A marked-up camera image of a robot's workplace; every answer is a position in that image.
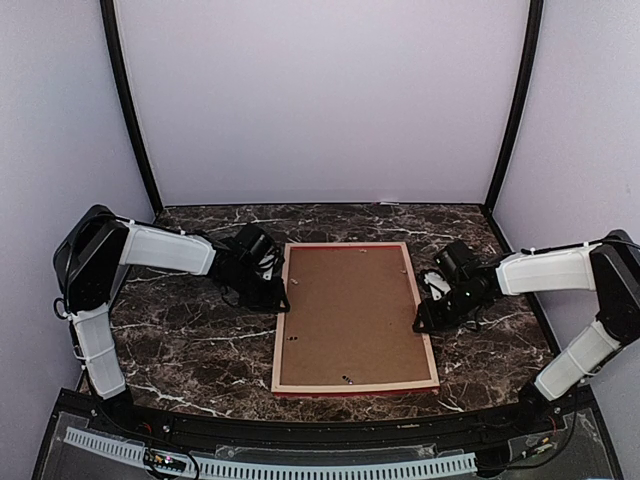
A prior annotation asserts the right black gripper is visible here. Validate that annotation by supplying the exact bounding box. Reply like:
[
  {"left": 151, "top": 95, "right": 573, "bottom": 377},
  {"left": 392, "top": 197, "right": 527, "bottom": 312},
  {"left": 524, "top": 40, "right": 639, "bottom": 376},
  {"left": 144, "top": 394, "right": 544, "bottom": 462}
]
[{"left": 413, "top": 283, "right": 485, "bottom": 333}]

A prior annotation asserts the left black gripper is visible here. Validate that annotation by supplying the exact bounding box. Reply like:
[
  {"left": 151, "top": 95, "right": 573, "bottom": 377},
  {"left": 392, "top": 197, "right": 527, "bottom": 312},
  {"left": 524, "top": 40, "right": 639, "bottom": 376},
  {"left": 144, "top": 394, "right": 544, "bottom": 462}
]
[{"left": 224, "top": 265, "right": 289, "bottom": 312}]

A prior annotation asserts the brown cardboard backing board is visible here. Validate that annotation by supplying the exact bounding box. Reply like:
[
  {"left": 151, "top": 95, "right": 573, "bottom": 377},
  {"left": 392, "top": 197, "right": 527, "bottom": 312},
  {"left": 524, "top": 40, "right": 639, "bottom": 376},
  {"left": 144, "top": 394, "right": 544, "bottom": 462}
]
[{"left": 279, "top": 246, "right": 434, "bottom": 385}]

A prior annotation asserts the red wooden picture frame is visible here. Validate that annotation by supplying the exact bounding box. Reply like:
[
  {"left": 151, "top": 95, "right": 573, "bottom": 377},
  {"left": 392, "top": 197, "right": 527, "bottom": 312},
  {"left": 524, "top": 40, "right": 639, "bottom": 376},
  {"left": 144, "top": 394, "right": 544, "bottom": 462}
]
[{"left": 270, "top": 241, "right": 441, "bottom": 399}]

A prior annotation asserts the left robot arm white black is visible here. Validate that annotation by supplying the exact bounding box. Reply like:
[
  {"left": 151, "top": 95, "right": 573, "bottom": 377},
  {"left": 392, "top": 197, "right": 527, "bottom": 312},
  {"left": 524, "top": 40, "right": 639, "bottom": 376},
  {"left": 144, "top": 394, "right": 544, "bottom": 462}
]
[{"left": 53, "top": 204, "right": 290, "bottom": 436}]

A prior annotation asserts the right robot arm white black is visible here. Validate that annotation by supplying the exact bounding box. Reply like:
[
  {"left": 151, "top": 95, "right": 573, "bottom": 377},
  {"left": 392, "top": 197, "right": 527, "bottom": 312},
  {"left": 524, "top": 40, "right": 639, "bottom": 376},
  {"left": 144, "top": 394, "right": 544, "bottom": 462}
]
[{"left": 412, "top": 230, "right": 639, "bottom": 434}]

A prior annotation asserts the small circuit board with led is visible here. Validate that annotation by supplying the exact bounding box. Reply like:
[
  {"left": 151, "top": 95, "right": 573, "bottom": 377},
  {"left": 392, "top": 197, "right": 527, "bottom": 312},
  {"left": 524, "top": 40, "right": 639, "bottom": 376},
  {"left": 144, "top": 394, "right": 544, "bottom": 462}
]
[{"left": 143, "top": 449, "right": 187, "bottom": 471}]

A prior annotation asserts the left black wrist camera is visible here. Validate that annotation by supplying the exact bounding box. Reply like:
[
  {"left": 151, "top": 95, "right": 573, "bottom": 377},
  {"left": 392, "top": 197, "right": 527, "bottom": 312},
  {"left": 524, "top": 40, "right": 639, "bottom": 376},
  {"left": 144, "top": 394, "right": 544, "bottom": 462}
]
[{"left": 233, "top": 224, "right": 274, "bottom": 264}]

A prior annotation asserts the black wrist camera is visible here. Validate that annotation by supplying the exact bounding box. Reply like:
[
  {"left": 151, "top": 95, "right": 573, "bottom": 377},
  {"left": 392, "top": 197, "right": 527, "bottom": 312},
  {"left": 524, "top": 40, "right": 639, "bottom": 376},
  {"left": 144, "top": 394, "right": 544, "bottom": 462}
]
[
  {"left": 233, "top": 224, "right": 274, "bottom": 264},
  {"left": 434, "top": 240, "right": 479, "bottom": 283}
]

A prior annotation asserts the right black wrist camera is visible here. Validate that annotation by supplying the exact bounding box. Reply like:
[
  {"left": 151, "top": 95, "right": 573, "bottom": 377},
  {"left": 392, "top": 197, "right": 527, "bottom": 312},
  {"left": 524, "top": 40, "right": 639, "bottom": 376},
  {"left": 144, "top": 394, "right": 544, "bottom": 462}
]
[{"left": 434, "top": 240, "right": 479, "bottom": 283}]

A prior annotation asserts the black front mounting rail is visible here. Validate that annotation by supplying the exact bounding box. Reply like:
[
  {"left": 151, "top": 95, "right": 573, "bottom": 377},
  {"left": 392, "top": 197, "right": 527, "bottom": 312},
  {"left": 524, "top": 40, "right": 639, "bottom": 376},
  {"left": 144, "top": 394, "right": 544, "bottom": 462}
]
[{"left": 54, "top": 389, "right": 596, "bottom": 454}]

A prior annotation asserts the white slotted cable duct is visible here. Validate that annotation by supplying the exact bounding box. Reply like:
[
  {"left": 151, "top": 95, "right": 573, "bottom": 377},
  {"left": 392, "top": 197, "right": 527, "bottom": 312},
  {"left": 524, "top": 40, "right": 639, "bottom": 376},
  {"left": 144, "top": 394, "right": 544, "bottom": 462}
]
[{"left": 62, "top": 427, "right": 477, "bottom": 479}]

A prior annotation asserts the black right corner post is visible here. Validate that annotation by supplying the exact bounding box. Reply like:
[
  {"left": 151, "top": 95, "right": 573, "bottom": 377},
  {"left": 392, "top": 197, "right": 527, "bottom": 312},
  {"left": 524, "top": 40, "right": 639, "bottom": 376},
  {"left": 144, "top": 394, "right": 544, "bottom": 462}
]
[{"left": 484, "top": 0, "right": 544, "bottom": 213}]

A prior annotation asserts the black corner post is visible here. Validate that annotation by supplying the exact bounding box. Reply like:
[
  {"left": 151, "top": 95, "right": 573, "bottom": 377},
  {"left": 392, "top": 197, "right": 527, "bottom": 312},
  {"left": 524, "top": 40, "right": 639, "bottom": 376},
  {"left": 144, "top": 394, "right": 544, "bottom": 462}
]
[
  {"left": 99, "top": 0, "right": 164, "bottom": 215},
  {"left": 484, "top": 0, "right": 544, "bottom": 213}
]

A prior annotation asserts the black left corner post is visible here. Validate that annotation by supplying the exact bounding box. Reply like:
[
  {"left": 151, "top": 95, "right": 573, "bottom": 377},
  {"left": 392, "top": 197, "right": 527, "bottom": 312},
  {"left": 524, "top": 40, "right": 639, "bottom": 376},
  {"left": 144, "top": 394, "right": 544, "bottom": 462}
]
[{"left": 99, "top": 0, "right": 164, "bottom": 215}]

